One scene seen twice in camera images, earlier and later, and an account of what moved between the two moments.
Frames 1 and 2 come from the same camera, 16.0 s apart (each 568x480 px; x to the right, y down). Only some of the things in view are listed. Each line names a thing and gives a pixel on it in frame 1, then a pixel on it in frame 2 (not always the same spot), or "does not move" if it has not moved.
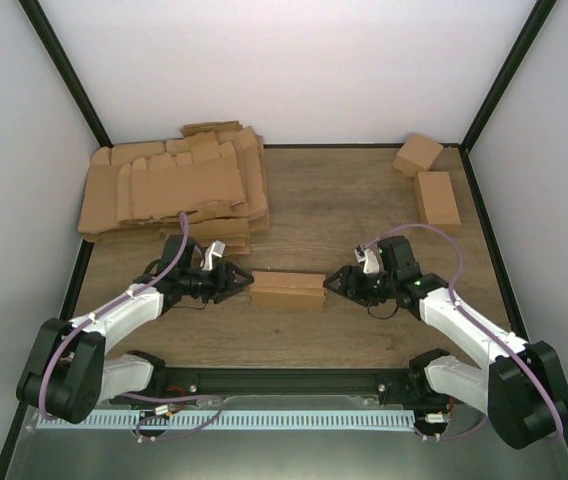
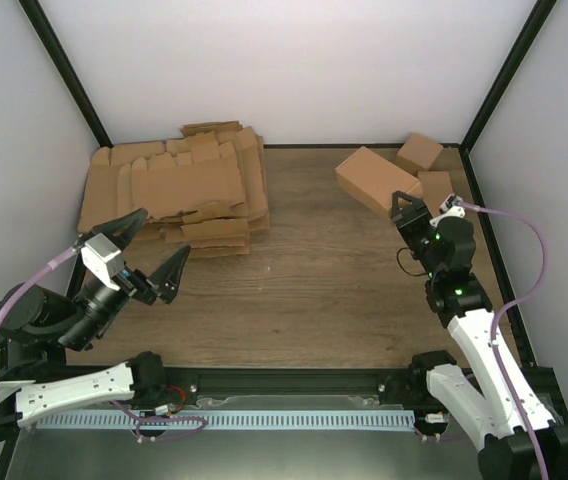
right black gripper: [350, 273] -> [409, 218]
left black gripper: [227, 284] -> [148, 288]
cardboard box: [284, 291] -> [375, 179]
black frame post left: [65, 66] does not move
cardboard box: [435, 201] does not move
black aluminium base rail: [395, 384] does not move
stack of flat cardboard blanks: [215, 173] does not move
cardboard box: [417, 154] does not move
